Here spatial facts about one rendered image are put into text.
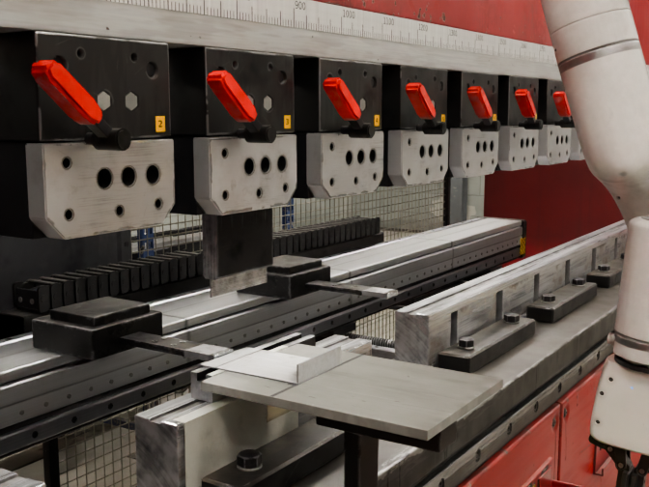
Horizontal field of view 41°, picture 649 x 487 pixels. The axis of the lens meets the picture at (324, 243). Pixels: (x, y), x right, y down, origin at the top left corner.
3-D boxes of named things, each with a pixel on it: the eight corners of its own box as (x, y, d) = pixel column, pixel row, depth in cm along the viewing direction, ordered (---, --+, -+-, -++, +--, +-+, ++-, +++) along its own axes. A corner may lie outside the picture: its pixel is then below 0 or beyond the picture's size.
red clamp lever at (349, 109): (345, 73, 97) (377, 129, 104) (314, 74, 99) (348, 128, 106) (339, 86, 96) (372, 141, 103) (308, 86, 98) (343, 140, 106)
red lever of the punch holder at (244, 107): (231, 66, 80) (279, 132, 88) (197, 67, 83) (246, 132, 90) (223, 80, 80) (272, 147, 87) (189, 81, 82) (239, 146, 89)
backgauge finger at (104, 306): (188, 383, 95) (187, 338, 95) (32, 348, 109) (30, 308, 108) (255, 357, 105) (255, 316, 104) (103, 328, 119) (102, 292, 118)
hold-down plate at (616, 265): (608, 288, 201) (609, 275, 200) (585, 286, 204) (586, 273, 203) (640, 269, 226) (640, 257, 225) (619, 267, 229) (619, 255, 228)
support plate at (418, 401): (427, 441, 77) (427, 430, 77) (200, 390, 91) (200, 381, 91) (503, 387, 92) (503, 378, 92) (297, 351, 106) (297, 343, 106)
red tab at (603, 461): (603, 476, 176) (605, 444, 175) (593, 473, 177) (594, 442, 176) (622, 452, 188) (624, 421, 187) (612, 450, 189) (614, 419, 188)
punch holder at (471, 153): (461, 178, 136) (464, 71, 133) (412, 176, 140) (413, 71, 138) (497, 173, 148) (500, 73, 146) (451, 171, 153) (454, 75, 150)
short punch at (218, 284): (217, 299, 93) (216, 210, 92) (203, 296, 94) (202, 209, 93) (272, 283, 102) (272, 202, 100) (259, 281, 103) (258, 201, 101)
